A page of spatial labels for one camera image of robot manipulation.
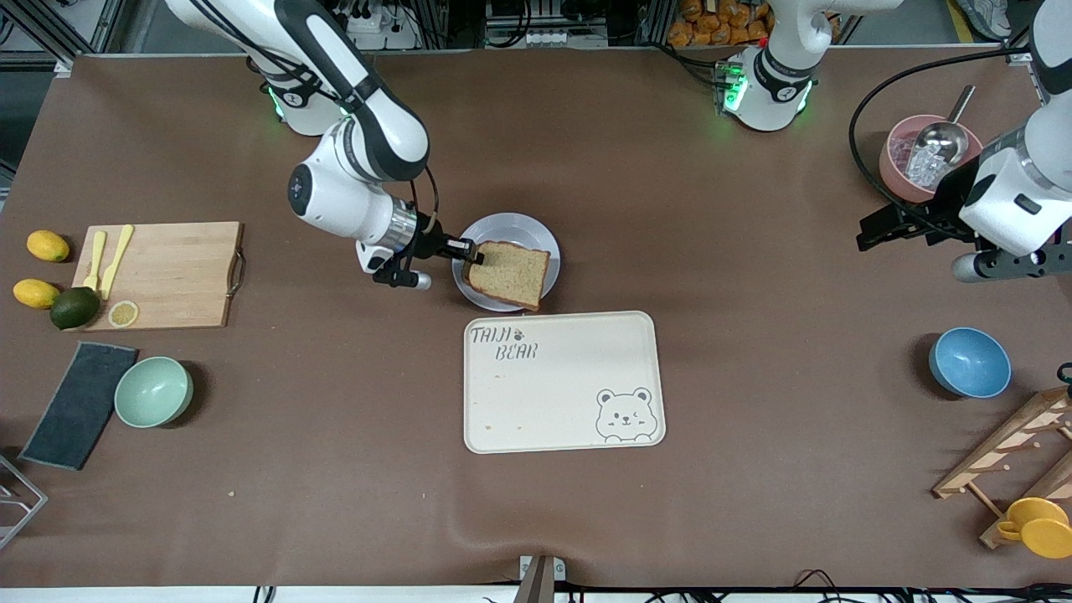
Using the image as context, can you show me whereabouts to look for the plain brown bread slice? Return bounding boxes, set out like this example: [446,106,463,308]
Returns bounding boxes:
[465,241,551,312]

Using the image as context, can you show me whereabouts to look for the white round plate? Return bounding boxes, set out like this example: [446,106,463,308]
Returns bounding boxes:
[452,213,560,312]

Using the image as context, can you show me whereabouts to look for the pink bowl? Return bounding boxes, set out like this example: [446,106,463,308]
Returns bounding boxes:
[879,115,988,204]

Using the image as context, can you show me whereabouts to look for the clear ice cubes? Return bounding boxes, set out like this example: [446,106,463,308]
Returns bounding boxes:
[892,134,960,189]

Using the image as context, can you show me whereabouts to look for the metal scoop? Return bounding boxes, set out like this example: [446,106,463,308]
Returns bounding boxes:
[909,84,977,168]

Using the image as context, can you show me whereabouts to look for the blue bowl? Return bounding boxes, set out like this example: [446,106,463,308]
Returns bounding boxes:
[928,327,1013,399]

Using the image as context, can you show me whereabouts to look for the cream bear print tray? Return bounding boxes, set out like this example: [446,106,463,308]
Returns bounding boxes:
[463,311,667,455]

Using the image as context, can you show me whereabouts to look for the grey sneaker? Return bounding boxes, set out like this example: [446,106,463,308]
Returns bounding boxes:
[959,0,1014,39]

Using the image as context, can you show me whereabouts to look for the white power strip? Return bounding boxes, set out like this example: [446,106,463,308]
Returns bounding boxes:
[335,0,420,51]

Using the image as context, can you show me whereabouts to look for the wooden drying rack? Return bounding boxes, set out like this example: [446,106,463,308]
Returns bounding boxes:
[932,385,1072,550]

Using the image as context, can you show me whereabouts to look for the wooden cutting board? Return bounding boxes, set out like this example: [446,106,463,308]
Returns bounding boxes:
[71,221,247,332]

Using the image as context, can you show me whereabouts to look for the orange snack bag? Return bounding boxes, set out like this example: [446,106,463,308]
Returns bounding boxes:
[667,0,843,47]

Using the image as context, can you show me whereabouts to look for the yellow plastic knife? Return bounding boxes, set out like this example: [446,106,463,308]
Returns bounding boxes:
[100,224,135,301]

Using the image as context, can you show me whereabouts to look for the light green bowl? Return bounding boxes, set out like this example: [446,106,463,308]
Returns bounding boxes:
[114,357,194,429]

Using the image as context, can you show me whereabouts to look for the yellow cup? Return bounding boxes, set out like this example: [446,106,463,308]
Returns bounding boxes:
[997,497,1072,559]

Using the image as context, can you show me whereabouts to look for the yellow plastic fork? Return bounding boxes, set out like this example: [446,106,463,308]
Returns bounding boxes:
[83,231,108,292]

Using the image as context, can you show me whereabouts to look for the dark green avocado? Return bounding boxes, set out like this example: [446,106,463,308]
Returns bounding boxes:
[49,286,101,330]

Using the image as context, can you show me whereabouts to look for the whole yellow lemon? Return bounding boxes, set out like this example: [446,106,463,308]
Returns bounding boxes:
[13,279,62,310]
[27,230,70,263]

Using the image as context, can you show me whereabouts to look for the dark grey cloth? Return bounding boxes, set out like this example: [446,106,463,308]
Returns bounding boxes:
[18,342,139,472]

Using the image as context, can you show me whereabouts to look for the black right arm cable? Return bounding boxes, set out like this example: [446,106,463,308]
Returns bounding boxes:
[409,163,441,237]

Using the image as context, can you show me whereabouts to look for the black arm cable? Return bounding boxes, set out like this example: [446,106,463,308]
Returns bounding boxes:
[848,46,1035,244]
[409,163,441,237]

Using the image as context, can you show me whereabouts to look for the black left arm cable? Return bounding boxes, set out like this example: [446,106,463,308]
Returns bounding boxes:
[848,46,1035,244]

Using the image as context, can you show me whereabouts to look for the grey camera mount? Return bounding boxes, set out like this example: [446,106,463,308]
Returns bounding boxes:
[513,554,566,603]

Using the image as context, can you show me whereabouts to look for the metal wire rack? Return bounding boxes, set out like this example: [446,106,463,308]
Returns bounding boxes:
[0,455,49,551]

